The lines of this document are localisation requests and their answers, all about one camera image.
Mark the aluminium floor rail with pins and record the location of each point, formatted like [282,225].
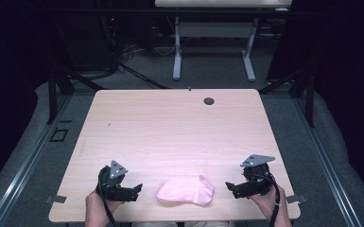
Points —
[22,176]
[327,164]

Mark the pink cloth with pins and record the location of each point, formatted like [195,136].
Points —
[186,190]

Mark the grey metal table bracket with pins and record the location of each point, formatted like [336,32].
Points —
[56,199]
[296,199]

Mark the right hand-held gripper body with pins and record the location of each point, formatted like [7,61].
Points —
[258,179]

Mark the black metal frame stand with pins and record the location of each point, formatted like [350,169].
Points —
[310,97]
[53,94]

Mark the person's right hand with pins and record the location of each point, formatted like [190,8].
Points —
[266,201]

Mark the black curtain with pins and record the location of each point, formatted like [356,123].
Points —
[9,63]
[350,78]

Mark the white-legged background table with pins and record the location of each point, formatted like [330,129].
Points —
[214,30]

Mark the person's left hand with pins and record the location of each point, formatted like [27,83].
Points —
[97,206]

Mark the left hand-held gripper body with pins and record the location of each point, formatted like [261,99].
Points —
[112,183]

